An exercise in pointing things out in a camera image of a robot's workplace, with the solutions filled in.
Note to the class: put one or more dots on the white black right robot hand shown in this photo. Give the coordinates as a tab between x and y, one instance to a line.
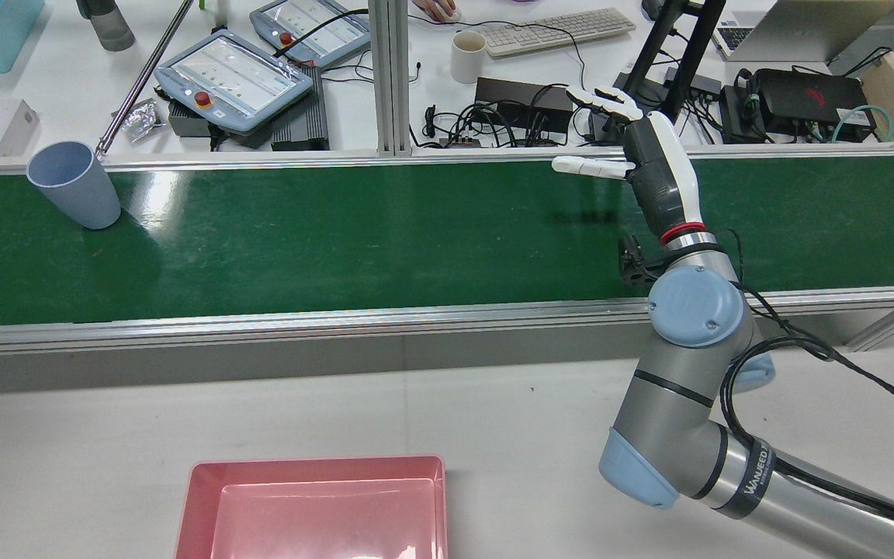
660	178

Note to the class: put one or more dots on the person bare hand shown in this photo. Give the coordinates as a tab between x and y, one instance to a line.
433	8

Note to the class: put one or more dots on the pale blue plastic cup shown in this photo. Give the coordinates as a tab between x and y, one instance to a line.
78	194

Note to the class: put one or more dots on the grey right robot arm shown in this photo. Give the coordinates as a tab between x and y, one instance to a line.
687	388

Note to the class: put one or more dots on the black docking box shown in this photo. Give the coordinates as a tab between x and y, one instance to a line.
524	93

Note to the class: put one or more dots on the black finned metal box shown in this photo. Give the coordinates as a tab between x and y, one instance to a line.
303	116

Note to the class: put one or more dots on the black box with red logo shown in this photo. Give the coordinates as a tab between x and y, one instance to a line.
812	101

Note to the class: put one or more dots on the grey metal box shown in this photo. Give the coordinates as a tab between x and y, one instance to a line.
183	120

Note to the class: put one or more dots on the small white box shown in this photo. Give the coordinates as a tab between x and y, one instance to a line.
16	128

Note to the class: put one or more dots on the pink plastic box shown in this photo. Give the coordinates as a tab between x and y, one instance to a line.
315	512

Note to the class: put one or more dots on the white computer mouse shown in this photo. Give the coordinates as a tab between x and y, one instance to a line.
455	15

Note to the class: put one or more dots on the white mug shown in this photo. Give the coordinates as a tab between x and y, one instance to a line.
466	66

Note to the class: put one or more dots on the black power adapter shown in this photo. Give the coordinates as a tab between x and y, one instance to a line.
742	116

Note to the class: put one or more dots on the black hub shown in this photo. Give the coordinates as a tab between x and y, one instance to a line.
703	84

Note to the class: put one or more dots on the grey blue teach pendant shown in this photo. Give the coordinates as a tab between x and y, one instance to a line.
237	78
323	39

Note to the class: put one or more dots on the white keyboard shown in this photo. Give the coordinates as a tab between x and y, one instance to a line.
556	31

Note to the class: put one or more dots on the black monitor stand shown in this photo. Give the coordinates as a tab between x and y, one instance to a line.
700	46

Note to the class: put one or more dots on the black computer mouse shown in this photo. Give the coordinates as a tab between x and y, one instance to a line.
653	8

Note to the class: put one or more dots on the silver laptop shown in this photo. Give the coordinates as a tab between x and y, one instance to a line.
804	31

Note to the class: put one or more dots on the green belt conveyor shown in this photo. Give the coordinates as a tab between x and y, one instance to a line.
338	248

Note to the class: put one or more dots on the metal pole with clamp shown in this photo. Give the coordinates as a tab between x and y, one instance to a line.
143	78

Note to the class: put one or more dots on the clear bag with black parts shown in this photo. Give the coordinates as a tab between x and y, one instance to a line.
140	120

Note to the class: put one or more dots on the grey bottle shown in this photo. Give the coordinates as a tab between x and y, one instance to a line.
109	27

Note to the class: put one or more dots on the aluminium profile post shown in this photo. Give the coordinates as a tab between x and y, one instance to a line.
389	78

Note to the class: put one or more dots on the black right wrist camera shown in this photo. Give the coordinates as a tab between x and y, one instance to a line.
637	264

